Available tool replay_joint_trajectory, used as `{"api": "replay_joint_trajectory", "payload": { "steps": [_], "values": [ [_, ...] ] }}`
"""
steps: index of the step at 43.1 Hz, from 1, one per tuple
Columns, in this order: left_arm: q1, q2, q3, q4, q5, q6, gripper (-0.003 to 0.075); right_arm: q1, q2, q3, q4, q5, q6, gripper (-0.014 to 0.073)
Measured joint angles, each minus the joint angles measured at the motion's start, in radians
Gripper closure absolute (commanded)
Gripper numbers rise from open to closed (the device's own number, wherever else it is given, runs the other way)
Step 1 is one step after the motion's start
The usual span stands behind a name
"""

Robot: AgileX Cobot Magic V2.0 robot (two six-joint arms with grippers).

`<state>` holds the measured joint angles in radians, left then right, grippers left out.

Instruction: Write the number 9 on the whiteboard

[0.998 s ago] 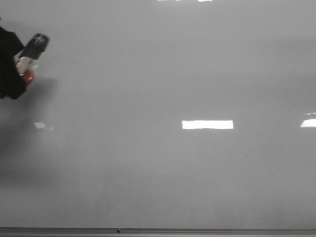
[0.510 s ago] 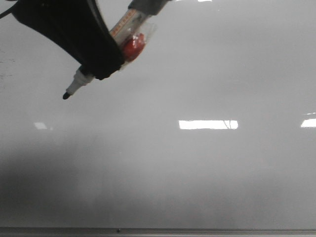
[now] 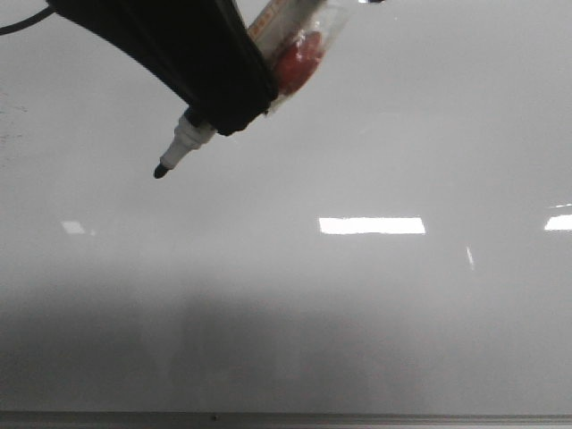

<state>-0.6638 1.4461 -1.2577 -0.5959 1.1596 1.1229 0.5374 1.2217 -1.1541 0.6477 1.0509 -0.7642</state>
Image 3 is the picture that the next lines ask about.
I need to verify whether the black fabric covered gripper finger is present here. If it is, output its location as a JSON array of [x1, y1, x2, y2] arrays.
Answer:
[[49, 1, 277, 136]]

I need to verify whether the black whiteboard marker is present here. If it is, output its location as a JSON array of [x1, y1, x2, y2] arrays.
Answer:
[[153, 0, 327, 180]]

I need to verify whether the white whiteboard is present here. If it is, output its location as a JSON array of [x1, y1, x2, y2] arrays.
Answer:
[[1, 1, 571, 415]]

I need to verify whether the red magnet taped on marker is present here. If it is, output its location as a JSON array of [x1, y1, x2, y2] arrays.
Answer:
[[266, 4, 350, 113]]

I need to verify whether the black cable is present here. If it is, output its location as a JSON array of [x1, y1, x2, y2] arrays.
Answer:
[[0, 3, 54, 37]]

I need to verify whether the grey aluminium whiteboard frame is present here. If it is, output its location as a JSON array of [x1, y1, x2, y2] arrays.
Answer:
[[1, 411, 571, 428]]

